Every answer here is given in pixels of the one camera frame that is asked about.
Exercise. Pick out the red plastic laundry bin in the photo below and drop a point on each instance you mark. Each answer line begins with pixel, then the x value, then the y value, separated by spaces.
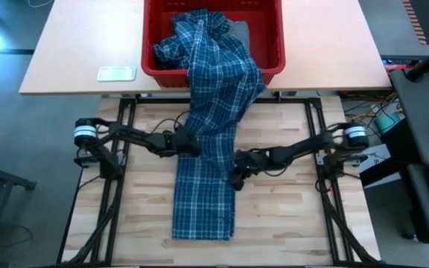
pixel 266 37

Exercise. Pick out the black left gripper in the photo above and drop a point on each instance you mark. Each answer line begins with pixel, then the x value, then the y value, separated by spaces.
pixel 162 143

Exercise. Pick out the light wood side table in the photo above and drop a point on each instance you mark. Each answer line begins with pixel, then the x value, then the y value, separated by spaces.
pixel 88 37

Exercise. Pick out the white rectangular pad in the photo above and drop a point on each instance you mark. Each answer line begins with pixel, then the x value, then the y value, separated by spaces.
pixel 116 73

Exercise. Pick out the black aluminium table frame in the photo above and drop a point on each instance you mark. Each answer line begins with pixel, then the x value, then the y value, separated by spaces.
pixel 311 111

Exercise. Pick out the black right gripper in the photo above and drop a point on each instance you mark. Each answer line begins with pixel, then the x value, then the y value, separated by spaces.
pixel 255 162

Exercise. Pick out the grey garment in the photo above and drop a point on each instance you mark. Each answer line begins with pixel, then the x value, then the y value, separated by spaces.
pixel 241 33

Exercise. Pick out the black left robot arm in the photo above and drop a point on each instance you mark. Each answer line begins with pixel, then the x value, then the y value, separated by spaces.
pixel 125 134

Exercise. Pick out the red electronic device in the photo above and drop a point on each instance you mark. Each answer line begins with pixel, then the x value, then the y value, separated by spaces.
pixel 397 67

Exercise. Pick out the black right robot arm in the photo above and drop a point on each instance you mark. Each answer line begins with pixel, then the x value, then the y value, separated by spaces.
pixel 311 145

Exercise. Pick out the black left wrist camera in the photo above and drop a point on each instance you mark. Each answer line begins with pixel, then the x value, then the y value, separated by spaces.
pixel 188 143

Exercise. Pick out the black operator desk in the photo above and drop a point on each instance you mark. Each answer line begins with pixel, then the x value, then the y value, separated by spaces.
pixel 423 111

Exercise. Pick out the blue plaid pajama pants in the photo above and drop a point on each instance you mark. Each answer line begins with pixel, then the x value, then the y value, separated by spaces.
pixel 207 193

